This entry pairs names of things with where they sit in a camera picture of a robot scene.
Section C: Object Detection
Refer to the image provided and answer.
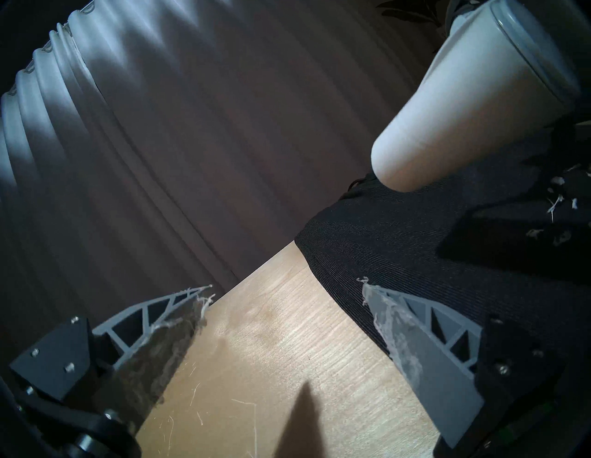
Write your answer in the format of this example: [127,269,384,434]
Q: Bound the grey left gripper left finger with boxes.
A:
[8,285,215,437]

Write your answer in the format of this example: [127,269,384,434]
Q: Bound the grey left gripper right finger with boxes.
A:
[358,277,566,448]

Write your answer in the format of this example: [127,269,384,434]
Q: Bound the black pants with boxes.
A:
[295,125,591,458]

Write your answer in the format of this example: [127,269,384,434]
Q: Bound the white lint roller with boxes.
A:
[372,0,582,193]

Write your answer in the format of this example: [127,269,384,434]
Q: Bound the white lint scraps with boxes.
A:
[526,164,591,245]

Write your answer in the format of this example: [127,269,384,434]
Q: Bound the grey pleated curtain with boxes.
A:
[0,0,462,333]

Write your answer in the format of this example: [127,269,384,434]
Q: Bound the tall dark leafy plant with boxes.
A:
[376,0,444,24]

